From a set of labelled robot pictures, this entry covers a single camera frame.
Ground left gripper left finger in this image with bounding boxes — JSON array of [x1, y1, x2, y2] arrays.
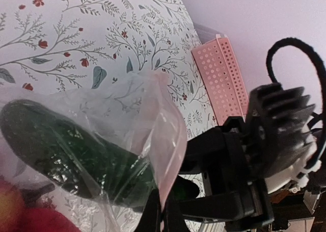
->
[[137, 190, 162, 232]]

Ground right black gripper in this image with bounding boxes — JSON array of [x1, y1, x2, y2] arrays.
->
[[178, 83, 319, 222]]

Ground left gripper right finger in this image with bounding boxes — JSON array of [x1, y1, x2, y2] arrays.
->
[[162, 193, 188, 232]]

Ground clear zip top bag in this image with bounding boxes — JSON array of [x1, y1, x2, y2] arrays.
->
[[1, 72, 191, 231]]

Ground green fake cucumber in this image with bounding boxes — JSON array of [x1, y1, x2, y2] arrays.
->
[[1, 99, 156, 212]]

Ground red yellow fake mango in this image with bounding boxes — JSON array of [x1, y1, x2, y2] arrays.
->
[[1, 177, 80, 231]]

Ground pink perforated plastic basket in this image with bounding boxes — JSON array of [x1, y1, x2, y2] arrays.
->
[[192, 35, 249, 125]]

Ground floral patterned table cloth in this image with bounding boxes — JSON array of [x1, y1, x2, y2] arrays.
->
[[0, 0, 220, 232]]

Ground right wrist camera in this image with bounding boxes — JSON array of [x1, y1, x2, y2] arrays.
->
[[264, 109, 326, 194]]

